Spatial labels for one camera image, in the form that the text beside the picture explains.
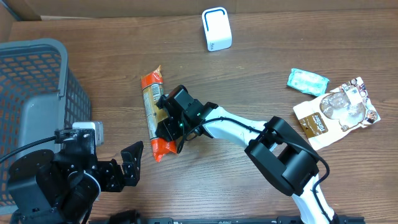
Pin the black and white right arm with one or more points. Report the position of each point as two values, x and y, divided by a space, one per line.
280 154

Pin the teal snack packet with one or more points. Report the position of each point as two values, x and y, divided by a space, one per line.
307 82

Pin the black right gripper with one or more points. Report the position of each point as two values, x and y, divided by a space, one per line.
166 116

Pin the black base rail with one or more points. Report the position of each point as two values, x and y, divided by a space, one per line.
134 217

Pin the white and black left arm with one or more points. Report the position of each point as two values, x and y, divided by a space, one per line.
61 187

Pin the orange biscuit pack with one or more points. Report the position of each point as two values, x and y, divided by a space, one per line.
152 89

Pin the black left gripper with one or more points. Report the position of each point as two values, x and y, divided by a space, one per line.
112 175

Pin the white barcode scanner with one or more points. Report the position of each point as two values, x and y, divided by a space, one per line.
217 29

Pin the beige brown snack pouch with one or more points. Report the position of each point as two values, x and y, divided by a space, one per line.
330 117

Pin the grey plastic shopping basket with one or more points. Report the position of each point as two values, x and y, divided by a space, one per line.
39 92

